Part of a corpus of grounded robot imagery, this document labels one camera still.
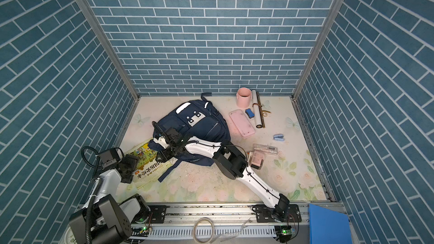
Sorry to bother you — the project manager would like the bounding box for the coiled beige cable ring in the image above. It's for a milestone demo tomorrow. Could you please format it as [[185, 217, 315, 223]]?
[[192, 217, 216, 244]]

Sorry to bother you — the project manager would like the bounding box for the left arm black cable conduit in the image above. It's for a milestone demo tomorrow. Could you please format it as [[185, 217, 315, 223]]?
[[80, 146, 124, 244]]

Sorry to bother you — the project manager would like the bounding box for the navy blue student backpack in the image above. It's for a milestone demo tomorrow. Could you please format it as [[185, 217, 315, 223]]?
[[148, 93, 231, 183]]

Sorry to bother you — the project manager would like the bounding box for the colourful children's picture book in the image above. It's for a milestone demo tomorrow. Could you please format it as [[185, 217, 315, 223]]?
[[128, 139, 172, 191]]

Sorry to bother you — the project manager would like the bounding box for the clear plastic pencil box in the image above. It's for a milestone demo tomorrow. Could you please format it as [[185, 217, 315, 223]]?
[[253, 143, 279, 155]]

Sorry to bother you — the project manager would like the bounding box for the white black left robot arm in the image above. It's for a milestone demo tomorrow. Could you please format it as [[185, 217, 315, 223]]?
[[69, 146, 152, 244]]

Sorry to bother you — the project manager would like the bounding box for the rolled white paper scroll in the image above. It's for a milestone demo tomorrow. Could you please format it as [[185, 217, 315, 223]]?
[[252, 90, 271, 129]]

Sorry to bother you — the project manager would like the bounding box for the blue whiteboard eraser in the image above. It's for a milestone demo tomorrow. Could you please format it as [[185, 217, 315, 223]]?
[[245, 108, 255, 119]]

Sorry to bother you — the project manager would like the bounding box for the pink pencil case lid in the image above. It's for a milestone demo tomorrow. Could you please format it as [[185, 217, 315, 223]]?
[[229, 110, 256, 138]]

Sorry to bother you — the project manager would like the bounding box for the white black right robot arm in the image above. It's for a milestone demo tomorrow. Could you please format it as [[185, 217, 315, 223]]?
[[152, 122, 290, 222]]

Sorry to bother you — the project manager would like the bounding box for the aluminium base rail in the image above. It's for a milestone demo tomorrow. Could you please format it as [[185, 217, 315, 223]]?
[[60, 202, 347, 244]]

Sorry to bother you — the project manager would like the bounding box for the pink metal bucket cup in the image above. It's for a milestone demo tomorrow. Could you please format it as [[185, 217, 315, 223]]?
[[236, 87, 252, 108]]

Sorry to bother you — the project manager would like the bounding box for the blue folder corner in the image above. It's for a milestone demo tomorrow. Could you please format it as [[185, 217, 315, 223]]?
[[309, 204, 353, 244]]

